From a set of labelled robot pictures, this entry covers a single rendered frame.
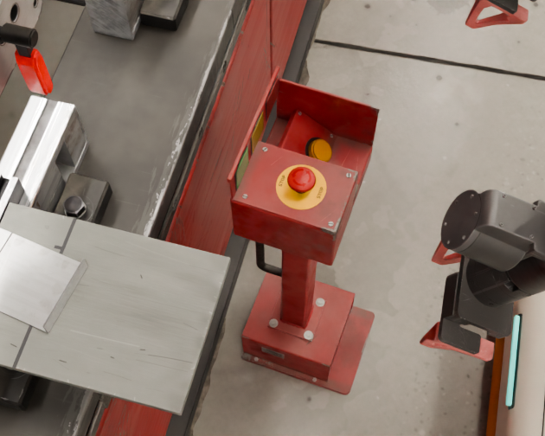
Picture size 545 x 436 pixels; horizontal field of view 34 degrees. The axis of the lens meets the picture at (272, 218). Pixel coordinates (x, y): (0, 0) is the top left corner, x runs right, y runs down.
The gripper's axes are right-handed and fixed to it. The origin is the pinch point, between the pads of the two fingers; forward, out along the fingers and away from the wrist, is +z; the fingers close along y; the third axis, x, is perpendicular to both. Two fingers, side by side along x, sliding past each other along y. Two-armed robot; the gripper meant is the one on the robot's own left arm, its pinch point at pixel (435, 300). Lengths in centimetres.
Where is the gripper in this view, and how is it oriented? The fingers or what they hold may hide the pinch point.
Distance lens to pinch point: 98.5
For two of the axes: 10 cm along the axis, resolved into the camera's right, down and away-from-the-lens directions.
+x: 8.8, 3.6, 3.2
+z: -4.4, 3.1, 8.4
